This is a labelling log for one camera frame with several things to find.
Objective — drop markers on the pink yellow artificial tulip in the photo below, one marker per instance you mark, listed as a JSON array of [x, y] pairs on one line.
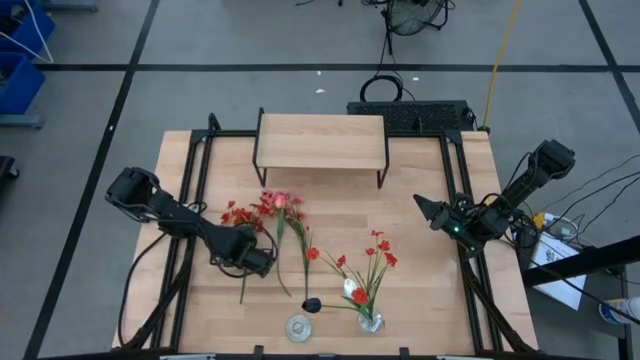
[[280, 201]]

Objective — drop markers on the black metal beam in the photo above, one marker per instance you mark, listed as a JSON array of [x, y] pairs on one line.
[[580, 262]]

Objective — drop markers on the pink artificial flower spray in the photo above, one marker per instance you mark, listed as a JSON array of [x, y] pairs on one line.
[[296, 201]]

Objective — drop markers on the white artificial tulip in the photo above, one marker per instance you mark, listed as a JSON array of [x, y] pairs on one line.
[[349, 287]]

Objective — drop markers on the black floor fan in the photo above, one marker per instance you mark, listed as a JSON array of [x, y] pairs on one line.
[[415, 15]]

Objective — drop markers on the person's shoe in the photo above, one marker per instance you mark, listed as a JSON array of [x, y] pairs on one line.
[[622, 310]]

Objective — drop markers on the black metal table frame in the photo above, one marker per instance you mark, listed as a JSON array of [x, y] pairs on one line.
[[200, 165]]

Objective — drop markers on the red artificial tulip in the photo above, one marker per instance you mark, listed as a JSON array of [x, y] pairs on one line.
[[359, 296]]

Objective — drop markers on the textured clear glass vase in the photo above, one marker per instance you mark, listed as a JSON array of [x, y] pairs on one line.
[[298, 327], [370, 322]]

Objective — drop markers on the red artificial flower spray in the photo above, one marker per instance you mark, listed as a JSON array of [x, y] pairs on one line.
[[243, 216], [384, 245]]

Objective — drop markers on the black artificial tulip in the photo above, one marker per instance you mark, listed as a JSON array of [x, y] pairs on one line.
[[311, 305]]

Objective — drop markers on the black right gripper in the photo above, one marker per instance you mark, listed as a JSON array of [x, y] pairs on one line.
[[460, 222]]

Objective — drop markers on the blue plastic bin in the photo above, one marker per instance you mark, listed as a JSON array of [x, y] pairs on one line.
[[20, 85], [25, 25]]

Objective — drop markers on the wooden shelf with black frame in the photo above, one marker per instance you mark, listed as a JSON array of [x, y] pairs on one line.
[[320, 142]]

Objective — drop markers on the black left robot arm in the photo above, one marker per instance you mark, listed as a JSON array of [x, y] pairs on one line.
[[165, 207]]

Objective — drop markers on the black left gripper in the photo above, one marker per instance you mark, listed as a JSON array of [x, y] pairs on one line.
[[245, 247]]

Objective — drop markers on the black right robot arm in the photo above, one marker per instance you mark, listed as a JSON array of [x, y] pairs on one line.
[[530, 182]]

